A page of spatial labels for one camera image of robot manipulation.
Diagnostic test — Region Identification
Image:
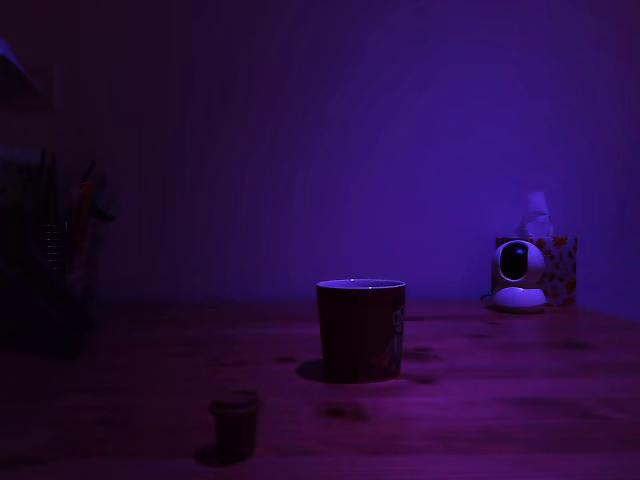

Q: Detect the red ceramic mug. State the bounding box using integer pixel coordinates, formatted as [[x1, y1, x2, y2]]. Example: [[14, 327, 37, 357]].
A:
[[315, 278, 407, 385]]

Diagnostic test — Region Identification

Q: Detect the red kitchen tool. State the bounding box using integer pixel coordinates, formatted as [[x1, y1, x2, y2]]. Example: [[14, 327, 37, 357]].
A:
[[69, 180, 97, 251]]

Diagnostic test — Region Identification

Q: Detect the dark brown coffee capsule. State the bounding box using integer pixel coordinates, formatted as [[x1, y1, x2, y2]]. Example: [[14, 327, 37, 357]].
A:
[[208, 389, 262, 464]]

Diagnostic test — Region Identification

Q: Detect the floral tissue box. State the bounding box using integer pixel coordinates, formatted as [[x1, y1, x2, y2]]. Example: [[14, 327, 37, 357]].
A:
[[495, 236, 579, 307]]

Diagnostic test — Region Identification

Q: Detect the small white round camera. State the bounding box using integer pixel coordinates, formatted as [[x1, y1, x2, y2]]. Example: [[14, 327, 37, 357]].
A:
[[489, 239, 549, 315]]

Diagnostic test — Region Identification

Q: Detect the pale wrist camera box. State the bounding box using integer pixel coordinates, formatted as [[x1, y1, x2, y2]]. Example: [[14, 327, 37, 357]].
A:
[[0, 35, 40, 96]]

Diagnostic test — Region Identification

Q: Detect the white tissue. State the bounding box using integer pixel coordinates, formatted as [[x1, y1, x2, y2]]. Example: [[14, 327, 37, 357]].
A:
[[516, 189, 555, 240]]

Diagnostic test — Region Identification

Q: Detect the wire kitchen tool rack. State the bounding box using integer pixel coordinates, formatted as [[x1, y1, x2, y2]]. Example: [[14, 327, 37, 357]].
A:
[[39, 219, 101, 301]]

